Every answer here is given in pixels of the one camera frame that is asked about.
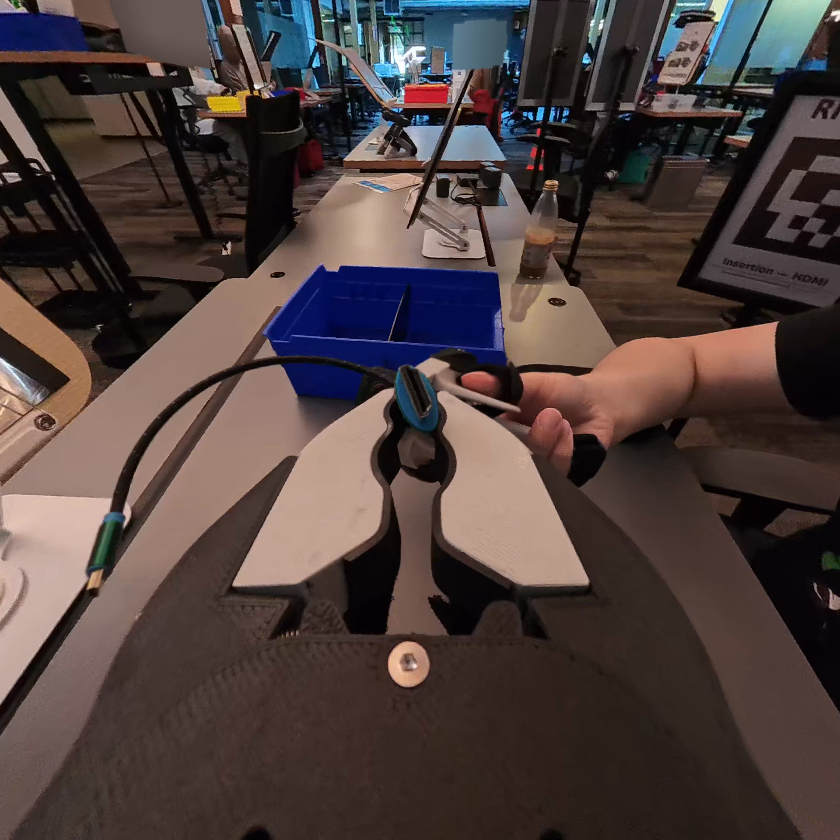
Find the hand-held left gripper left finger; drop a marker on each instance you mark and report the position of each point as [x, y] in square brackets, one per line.
[315, 512]

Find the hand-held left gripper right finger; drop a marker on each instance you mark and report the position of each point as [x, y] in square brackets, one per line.
[505, 518]

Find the person's right forearm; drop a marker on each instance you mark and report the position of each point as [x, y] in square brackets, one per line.
[709, 374]

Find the person's right hand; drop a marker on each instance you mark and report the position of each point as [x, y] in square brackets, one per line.
[577, 407]

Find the blue divided bin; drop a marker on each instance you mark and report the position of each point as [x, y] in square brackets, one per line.
[367, 374]

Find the black panel on white stand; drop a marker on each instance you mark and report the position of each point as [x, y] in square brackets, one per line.
[446, 248]

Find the glass bottle brown liquid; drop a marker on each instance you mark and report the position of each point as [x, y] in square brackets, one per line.
[538, 249]

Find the black power adapter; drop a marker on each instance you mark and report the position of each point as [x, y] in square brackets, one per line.
[491, 177]

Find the printed paper sheet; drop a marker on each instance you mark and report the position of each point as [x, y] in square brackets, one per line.
[387, 182]

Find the grey chair armrest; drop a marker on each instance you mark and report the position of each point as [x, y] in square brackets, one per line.
[754, 476]

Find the spare hand-held gripper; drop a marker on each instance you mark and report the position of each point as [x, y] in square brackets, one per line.
[397, 141]

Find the grey trash bin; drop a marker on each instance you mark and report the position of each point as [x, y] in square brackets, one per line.
[676, 184]

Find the black upright panel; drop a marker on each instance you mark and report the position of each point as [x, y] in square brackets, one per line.
[269, 197]

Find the red plastic bin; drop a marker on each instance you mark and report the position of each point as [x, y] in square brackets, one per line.
[426, 95]

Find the grey panel on stand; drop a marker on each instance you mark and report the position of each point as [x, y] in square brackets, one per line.
[554, 52]
[630, 52]

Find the framed marker sign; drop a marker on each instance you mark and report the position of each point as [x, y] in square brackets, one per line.
[787, 197]

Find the small yellow bin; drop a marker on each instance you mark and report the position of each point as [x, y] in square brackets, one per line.
[233, 103]

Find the white pictogram sign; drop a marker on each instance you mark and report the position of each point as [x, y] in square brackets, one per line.
[686, 56]

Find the black framed wooden desk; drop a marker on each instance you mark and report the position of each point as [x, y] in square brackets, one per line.
[98, 59]

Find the blue plastic crate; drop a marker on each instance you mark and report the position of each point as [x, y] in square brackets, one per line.
[39, 33]

